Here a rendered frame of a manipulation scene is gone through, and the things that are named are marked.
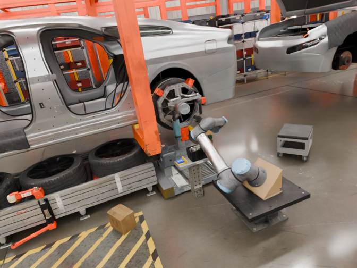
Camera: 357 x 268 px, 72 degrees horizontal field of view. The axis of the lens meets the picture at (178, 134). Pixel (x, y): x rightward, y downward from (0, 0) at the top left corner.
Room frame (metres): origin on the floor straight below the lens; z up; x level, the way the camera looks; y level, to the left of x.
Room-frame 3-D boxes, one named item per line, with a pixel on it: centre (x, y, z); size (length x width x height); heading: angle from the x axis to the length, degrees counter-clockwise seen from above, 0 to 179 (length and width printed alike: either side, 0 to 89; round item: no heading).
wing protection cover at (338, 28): (4.18, -2.86, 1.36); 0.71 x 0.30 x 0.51; 109
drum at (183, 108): (2.91, -0.09, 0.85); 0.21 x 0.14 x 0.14; 19
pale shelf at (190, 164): (2.31, -0.13, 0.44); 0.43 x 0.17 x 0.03; 109
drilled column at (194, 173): (2.30, -0.11, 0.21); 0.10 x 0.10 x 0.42; 19
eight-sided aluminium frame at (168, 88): (2.97, -0.06, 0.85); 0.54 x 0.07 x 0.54; 109
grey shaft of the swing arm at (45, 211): (2.06, 1.40, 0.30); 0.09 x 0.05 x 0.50; 109
